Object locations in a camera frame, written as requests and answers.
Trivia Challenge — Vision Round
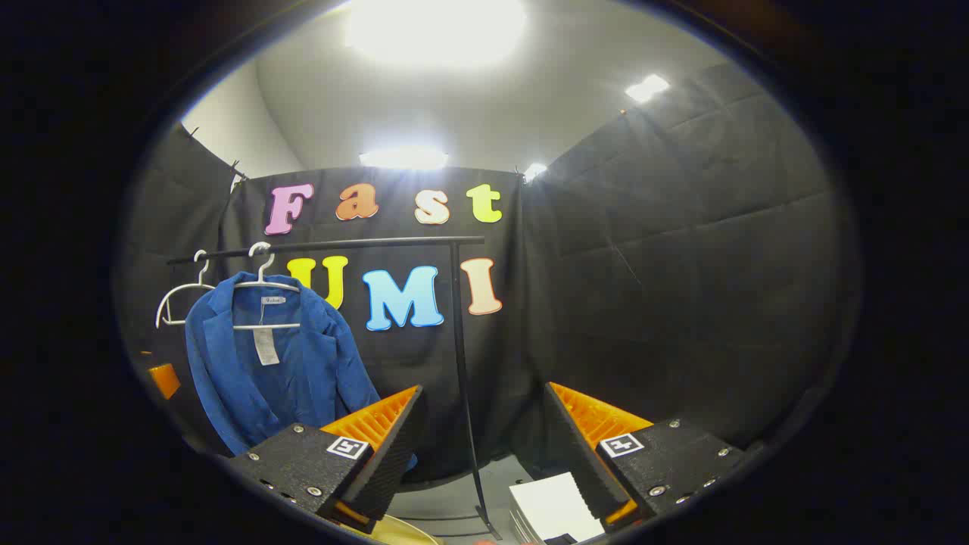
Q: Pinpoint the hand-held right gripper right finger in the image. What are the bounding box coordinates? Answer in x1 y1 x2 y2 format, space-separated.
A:
542 381 750 534

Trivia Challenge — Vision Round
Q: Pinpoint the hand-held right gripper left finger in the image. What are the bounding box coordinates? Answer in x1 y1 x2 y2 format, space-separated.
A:
227 385 425 535

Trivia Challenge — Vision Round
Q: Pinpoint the round laundry hamper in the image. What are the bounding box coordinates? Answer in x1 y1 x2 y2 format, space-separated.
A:
341 515 444 545

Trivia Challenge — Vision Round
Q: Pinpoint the blue corduroy jacket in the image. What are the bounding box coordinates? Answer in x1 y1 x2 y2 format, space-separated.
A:
185 272 419 472

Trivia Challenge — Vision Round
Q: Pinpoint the white plastic clothes hanger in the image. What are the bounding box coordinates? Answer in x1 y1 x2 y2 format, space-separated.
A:
155 250 217 329
231 241 302 332

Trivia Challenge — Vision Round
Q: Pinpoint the black metal clothes rack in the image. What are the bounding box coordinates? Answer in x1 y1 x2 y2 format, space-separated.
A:
167 235 503 541

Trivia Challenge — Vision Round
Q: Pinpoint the white cabinet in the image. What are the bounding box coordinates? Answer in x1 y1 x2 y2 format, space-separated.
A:
509 472 606 545

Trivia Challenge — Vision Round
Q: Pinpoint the ceiling light panel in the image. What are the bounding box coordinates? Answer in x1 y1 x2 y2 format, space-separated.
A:
625 73 671 104
344 0 527 69
360 146 449 170

